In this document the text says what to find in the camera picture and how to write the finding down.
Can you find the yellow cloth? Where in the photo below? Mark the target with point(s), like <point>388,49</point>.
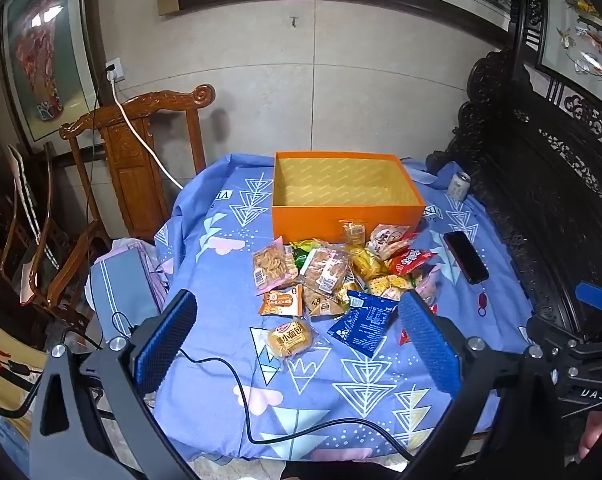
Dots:
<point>1,385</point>

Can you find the metal wall hook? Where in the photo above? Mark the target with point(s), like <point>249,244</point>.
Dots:
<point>293,21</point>

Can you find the dark carved wooden furniture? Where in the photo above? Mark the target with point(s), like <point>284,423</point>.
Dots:
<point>531,185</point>

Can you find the blue snack packet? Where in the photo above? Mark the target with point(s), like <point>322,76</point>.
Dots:
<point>363,322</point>

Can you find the white drink can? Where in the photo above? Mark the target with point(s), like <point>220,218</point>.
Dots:
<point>458,187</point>

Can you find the person's right hand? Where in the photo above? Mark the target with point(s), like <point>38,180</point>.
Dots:
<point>593,435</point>

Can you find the orange cardboard box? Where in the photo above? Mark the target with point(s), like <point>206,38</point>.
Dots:
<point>331,220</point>

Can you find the white wall socket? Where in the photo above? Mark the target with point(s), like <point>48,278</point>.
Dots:
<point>115,71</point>

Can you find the clear fried twist packet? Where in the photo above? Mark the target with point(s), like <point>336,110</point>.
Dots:
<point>275,265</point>

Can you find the dark cloth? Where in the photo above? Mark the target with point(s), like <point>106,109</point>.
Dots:
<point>441,162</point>

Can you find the small orange snack packet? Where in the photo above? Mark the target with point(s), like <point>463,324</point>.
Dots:
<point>281,302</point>

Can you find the red checkered snack packet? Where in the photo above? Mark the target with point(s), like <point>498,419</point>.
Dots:
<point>412,260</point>

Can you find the yellow green cracker packet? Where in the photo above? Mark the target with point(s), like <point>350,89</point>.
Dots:
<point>388,285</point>

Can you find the framed bird painting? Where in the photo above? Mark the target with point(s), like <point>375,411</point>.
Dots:
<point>581,25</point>

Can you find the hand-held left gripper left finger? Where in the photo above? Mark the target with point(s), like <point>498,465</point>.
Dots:
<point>167,342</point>

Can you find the carved brown wooden chair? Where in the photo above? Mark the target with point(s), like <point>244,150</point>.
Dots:
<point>131,175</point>

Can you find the yellow snack packet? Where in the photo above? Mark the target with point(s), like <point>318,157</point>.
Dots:
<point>365,262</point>

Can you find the triangular brown snack packet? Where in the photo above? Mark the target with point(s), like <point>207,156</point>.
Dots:
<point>321,306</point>

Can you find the small red snack packet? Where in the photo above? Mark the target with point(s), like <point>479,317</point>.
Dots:
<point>405,336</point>

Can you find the dark wooden armchair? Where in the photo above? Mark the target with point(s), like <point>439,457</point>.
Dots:
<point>76,255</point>

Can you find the blue grey folded cloth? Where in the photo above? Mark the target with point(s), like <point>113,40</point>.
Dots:
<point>126,280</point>

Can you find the black phone red case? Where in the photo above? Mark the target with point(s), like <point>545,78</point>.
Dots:
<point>465,257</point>

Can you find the blue printed tablecloth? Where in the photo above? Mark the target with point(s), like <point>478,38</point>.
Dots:
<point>221,280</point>

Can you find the pink green cartoon snack packet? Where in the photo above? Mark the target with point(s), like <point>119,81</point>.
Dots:
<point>428,285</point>

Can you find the small clear cracker packet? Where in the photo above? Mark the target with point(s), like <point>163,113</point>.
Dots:
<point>355,234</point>

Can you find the round yellow bread packet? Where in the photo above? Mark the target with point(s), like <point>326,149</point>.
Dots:
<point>288,339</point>

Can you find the red framed wall painting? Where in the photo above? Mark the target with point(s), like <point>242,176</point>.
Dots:
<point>41,60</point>

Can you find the red clear candy bag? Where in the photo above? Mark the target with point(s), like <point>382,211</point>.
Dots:
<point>388,240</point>

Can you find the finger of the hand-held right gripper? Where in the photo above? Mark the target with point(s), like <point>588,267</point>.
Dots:
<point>551,329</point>
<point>595,295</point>

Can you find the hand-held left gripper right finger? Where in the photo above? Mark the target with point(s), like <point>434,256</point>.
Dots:
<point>431,345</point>

